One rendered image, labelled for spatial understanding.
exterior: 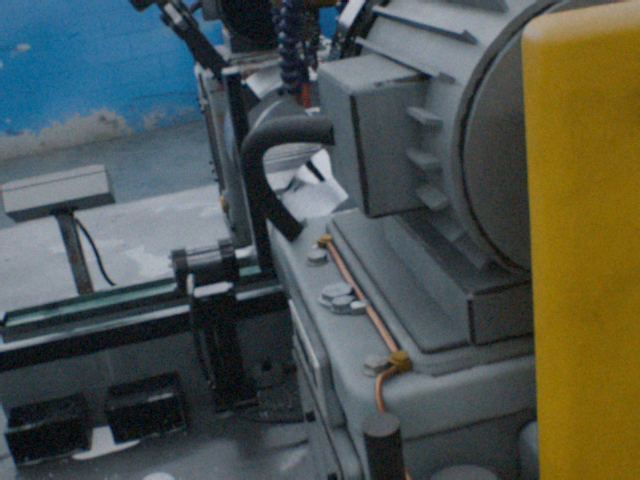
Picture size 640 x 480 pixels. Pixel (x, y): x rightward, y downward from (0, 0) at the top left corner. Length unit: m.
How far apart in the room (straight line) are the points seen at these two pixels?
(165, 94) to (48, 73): 0.93
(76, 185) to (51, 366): 0.32
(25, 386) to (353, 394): 0.78
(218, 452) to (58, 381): 0.26
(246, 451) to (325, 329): 0.54
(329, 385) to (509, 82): 0.22
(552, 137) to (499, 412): 0.19
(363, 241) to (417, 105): 0.18
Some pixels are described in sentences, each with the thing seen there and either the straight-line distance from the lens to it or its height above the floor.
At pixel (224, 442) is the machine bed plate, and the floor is 0.80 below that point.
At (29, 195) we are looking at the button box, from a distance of 1.34.
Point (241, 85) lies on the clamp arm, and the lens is 0.94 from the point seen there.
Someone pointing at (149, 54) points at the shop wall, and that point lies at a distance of 6.63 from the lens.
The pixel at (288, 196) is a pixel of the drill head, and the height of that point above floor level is 1.12.
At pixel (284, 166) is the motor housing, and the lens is 1.09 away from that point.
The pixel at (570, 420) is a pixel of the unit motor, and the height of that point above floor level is 1.17.
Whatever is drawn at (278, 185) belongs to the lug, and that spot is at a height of 1.08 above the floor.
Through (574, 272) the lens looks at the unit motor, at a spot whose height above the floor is 1.25.
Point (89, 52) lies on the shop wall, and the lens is 6.63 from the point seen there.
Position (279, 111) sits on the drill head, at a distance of 1.32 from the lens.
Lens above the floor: 1.40
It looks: 22 degrees down
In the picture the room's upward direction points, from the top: 9 degrees counter-clockwise
